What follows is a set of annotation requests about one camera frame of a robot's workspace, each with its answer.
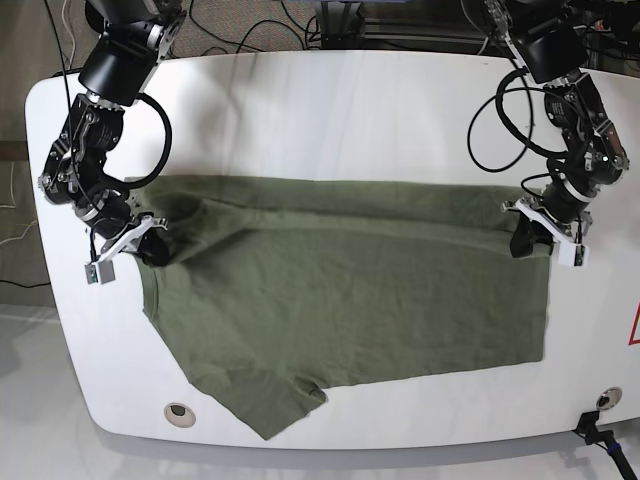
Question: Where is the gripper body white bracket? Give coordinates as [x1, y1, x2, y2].
[501, 182, 595, 244]
[84, 197, 167, 262]

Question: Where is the olive green T-shirt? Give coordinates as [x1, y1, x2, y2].
[134, 176, 551, 440]

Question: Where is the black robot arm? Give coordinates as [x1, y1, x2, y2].
[485, 1, 629, 266]
[38, 1, 186, 266]

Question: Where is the red triangle warning sticker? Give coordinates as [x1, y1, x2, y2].
[628, 305, 640, 345]

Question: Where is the silver table grommet left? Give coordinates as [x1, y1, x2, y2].
[164, 403, 196, 429]

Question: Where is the silver table grommet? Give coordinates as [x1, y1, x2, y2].
[596, 387, 623, 411]
[164, 403, 196, 429]

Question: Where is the silver table grommet right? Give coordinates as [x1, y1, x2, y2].
[596, 387, 623, 411]

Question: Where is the black clamp with pole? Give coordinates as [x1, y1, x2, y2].
[573, 411, 638, 480]

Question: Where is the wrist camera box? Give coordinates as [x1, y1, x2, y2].
[85, 260, 115, 285]
[558, 242, 589, 268]

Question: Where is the white cable on floor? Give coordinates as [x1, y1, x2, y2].
[61, 0, 77, 71]

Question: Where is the aluminium frame stand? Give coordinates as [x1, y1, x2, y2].
[313, 1, 364, 50]

